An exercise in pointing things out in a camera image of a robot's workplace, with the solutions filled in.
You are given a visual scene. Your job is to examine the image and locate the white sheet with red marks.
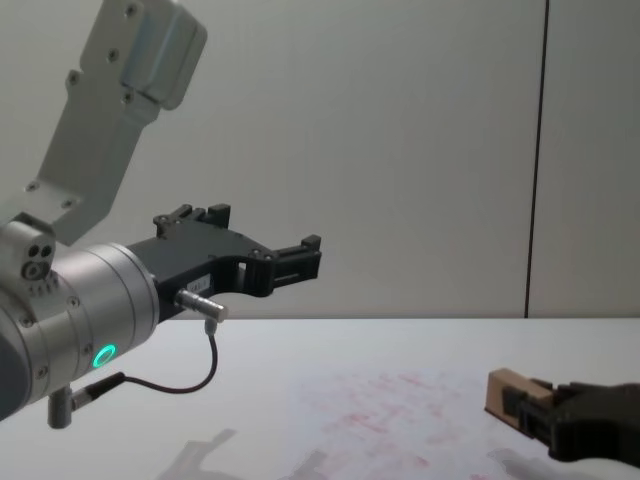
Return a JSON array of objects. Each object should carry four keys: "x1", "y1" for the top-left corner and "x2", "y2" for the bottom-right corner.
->
[{"x1": 287, "y1": 368, "x2": 640, "y2": 480}]

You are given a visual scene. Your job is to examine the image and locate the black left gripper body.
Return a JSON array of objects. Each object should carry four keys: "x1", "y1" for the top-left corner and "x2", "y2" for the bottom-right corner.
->
[{"x1": 127, "y1": 222, "x2": 275, "y2": 323}]

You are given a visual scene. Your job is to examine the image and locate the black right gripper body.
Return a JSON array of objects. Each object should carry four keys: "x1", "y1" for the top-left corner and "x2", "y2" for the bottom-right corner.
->
[{"x1": 548, "y1": 381, "x2": 640, "y2": 464}]

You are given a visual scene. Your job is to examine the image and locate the small pale wooden block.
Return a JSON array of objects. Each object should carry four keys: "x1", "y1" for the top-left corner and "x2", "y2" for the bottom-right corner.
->
[{"x1": 483, "y1": 368, "x2": 557, "y2": 431}]

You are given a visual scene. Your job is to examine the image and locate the thin dark cable silver plugs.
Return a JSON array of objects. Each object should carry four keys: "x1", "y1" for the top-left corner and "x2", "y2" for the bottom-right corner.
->
[{"x1": 47, "y1": 288, "x2": 231, "y2": 430}]

